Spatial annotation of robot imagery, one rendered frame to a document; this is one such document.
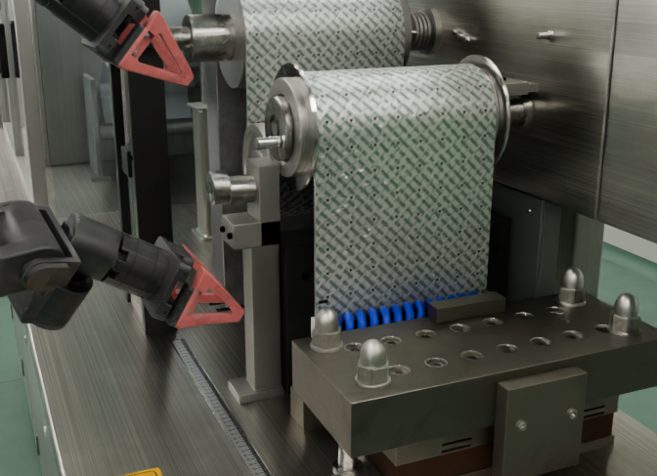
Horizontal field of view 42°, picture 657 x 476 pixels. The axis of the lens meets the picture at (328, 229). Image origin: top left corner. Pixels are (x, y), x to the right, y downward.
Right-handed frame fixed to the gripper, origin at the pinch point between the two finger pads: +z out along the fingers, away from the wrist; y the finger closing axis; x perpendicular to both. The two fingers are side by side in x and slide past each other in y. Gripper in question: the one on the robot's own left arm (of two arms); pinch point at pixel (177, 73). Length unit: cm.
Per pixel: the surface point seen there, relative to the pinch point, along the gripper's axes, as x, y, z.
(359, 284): -7.0, 4.5, 31.0
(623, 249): 86, -230, 293
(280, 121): 2.8, 0.4, 12.4
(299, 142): 2.0, 3.9, 14.4
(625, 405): 13, -111, 218
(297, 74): 8.1, 1.0, 10.6
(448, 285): -0.6, 4.6, 41.7
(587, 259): 17, -9, 70
